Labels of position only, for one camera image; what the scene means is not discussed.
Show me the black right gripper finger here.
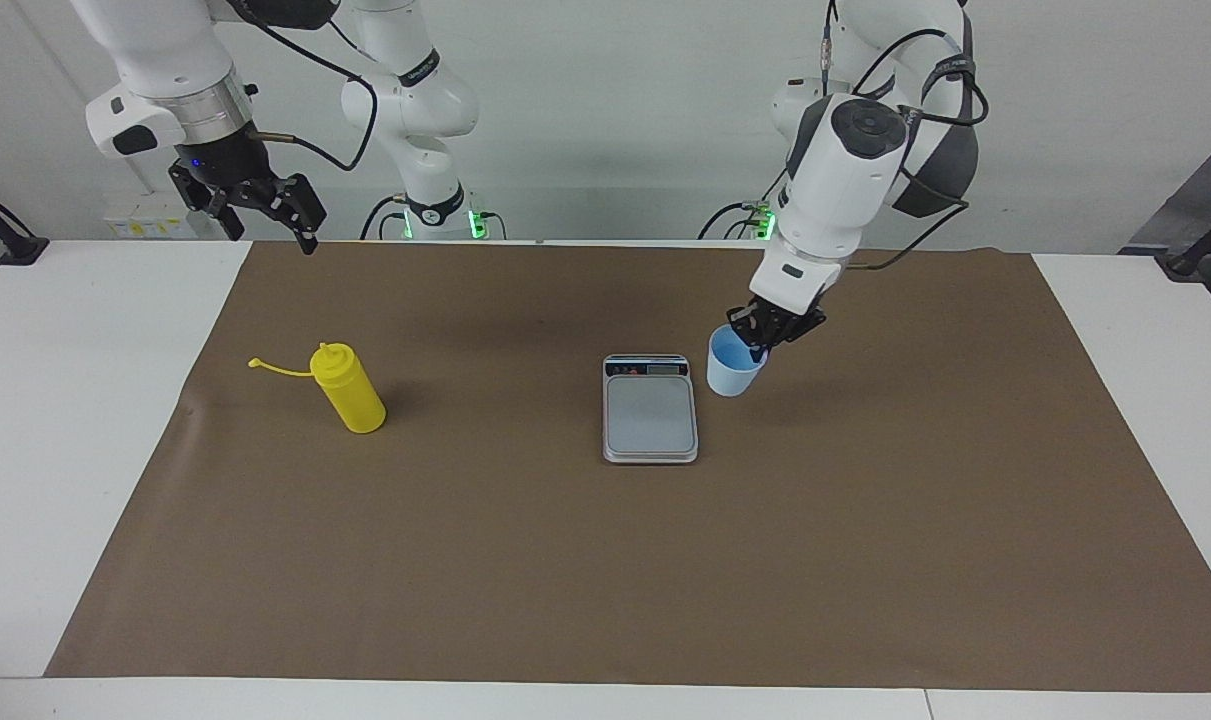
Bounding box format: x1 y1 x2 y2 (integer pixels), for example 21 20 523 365
170 168 246 242
265 174 328 256

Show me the light blue plastic cup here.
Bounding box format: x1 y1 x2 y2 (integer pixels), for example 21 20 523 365
706 324 769 399

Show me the yellow squeeze bottle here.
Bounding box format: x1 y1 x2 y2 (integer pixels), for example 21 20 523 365
248 342 388 435

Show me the silver digital kitchen scale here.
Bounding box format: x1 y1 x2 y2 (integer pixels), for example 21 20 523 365
602 353 700 466

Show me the black clamp stand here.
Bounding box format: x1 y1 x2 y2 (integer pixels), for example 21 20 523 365
0 178 51 266
1155 200 1211 281

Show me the brown paper table mat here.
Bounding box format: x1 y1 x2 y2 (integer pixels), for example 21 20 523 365
45 240 1211 693

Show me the dark grey panel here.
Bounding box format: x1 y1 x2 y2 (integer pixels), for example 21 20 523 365
1120 125 1211 256

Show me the black base cable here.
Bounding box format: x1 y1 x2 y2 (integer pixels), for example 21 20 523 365
698 200 771 241
360 193 411 241

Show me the white wall socket strip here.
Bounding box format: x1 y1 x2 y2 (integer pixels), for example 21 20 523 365
103 205 194 241

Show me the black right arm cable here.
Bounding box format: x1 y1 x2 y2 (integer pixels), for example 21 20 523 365
230 0 379 171

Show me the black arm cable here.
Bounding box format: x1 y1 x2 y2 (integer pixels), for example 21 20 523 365
230 0 379 171
820 0 991 271

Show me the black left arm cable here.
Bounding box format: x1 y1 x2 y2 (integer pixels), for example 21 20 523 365
820 0 991 271

